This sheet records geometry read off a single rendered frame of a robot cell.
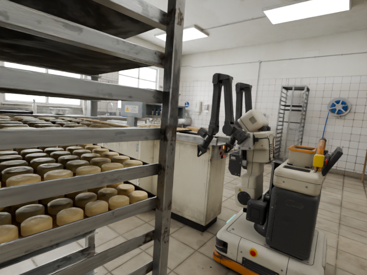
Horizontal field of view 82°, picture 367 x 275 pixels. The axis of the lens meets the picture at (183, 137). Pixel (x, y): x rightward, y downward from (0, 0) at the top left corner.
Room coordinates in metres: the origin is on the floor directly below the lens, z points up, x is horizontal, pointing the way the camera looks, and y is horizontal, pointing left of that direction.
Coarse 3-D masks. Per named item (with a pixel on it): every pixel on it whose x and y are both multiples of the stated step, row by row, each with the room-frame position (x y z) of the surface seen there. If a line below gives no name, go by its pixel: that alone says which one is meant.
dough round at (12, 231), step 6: (0, 228) 0.35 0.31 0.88; (6, 228) 0.35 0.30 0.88; (12, 228) 0.35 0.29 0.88; (0, 234) 0.33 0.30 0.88; (6, 234) 0.33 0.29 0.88; (12, 234) 0.34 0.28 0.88; (18, 234) 0.35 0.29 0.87; (0, 240) 0.32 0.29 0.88; (6, 240) 0.32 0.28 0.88; (12, 240) 0.33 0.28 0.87
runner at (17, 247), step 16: (128, 208) 0.46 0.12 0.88; (144, 208) 0.49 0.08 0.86; (64, 224) 0.37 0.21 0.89; (80, 224) 0.38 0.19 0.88; (96, 224) 0.41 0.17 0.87; (16, 240) 0.31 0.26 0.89; (32, 240) 0.33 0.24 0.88; (48, 240) 0.34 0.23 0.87; (0, 256) 0.30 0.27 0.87; (16, 256) 0.31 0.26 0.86
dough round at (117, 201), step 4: (112, 196) 0.51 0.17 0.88; (116, 196) 0.51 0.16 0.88; (120, 196) 0.52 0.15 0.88; (124, 196) 0.52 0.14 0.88; (112, 200) 0.49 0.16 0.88; (116, 200) 0.49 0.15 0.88; (120, 200) 0.49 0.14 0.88; (124, 200) 0.49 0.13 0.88; (128, 200) 0.50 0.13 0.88; (112, 204) 0.48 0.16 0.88; (116, 204) 0.48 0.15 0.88; (120, 204) 0.48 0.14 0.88; (124, 204) 0.49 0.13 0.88; (128, 204) 0.50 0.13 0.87; (112, 208) 0.48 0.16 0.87
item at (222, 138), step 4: (108, 120) 3.18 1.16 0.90; (176, 132) 2.41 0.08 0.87; (180, 132) 2.38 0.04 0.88; (184, 132) 2.35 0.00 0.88; (188, 132) 2.32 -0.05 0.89; (192, 132) 2.29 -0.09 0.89; (196, 132) 2.26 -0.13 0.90; (220, 136) 2.09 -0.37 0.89; (224, 136) 2.07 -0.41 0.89; (228, 136) 2.04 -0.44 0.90; (220, 140) 2.09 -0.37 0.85; (224, 140) 2.06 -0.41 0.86; (228, 140) 2.04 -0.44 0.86
